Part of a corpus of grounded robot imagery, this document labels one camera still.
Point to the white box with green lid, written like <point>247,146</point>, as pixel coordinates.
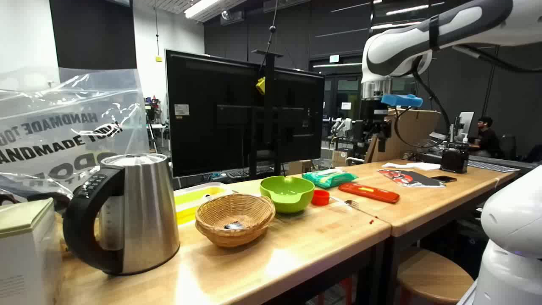
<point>25,255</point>

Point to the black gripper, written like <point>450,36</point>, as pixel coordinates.
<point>374,116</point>

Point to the flat red-orange case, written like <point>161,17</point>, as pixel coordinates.
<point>369,194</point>

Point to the green wet wipes pack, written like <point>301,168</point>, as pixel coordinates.
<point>328,178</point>

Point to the brown cardboard box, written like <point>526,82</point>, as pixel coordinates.
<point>411,133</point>

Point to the flat black phone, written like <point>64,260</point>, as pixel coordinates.
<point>443,178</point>

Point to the large black monitor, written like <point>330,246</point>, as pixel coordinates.
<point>213,124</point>

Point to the green plastic bowl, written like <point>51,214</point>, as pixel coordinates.
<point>286,195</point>

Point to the yellow triangular tag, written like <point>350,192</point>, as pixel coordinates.
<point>261,85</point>

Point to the red and black magazine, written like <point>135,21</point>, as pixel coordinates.
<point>411,177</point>

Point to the seated person in black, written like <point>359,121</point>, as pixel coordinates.
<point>486,139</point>

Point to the clear printed plastic bag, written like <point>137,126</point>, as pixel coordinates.
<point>67,124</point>

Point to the small black device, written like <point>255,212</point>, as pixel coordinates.
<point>454,160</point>

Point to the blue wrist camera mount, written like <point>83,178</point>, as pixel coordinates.
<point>401,100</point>

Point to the small metal item in basket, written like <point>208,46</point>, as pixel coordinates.
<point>232,226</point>

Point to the white paper sheet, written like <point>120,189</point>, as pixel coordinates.
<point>415,167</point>

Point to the round wooden stool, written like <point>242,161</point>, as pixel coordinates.
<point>432,277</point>

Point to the woven wicker basket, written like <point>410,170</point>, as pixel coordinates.
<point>233,226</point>

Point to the flat yellow tray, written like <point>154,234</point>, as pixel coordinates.
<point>191,200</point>

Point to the black monitor stand pole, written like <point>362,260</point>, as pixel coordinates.
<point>269,112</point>

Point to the stainless steel electric kettle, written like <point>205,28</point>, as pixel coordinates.
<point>145,214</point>

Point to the long ceiling light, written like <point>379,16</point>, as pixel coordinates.
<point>200,7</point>

